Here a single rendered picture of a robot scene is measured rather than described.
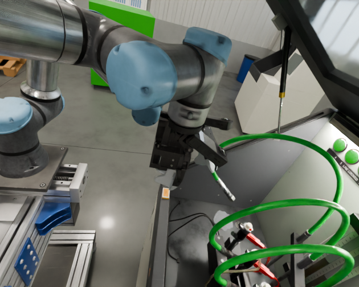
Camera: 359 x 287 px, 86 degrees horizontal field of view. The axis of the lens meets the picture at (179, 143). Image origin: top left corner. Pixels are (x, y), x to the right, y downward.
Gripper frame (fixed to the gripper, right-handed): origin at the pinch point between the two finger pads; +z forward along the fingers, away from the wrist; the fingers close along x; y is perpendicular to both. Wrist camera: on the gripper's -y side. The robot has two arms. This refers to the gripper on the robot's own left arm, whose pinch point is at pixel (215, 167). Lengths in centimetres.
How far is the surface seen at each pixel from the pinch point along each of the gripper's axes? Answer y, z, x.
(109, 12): 170, -212, -165
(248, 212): -12.6, 6.4, 17.8
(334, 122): -35.0, -2.4, -26.8
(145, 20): 139, -198, -204
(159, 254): 22.7, 23.6, 12.8
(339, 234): -27.6, 19.9, 3.2
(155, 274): 21.3, 26.5, 17.7
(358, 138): -38.6, 2.5, -18.5
